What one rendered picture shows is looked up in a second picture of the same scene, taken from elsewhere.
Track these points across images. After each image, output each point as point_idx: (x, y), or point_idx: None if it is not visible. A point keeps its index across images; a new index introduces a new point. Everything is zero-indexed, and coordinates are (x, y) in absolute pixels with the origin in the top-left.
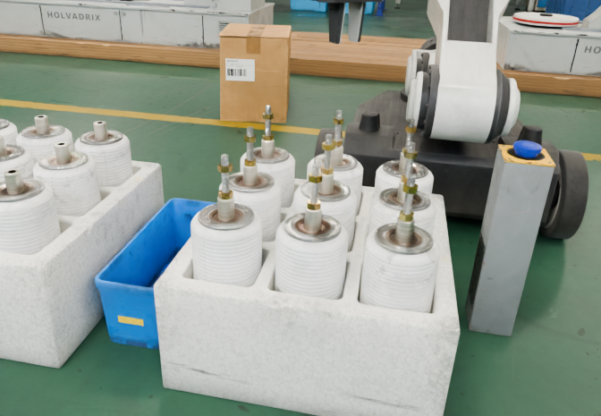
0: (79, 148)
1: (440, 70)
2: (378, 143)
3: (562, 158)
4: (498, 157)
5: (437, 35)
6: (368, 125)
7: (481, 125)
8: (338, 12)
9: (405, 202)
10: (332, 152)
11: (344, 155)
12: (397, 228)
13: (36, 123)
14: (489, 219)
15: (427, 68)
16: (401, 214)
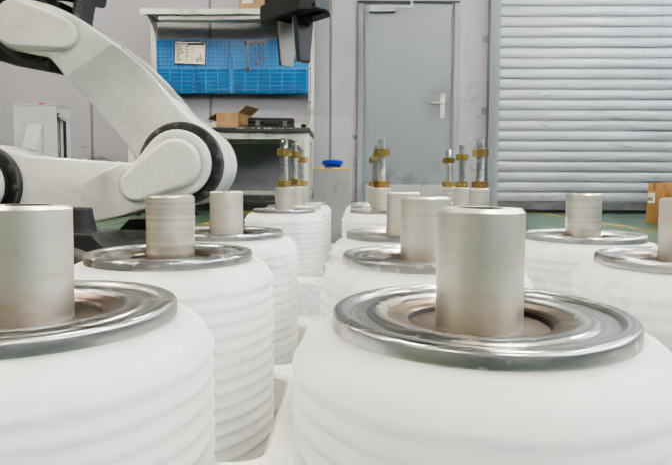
0: (284, 249)
1: (199, 124)
2: (122, 239)
3: None
4: (324, 174)
5: (102, 100)
6: (94, 222)
7: (233, 176)
8: (311, 28)
9: (450, 172)
10: (300, 192)
11: (273, 204)
12: (452, 194)
13: (189, 215)
14: (340, 225)
15: (13, 159)
16: (452, 182)
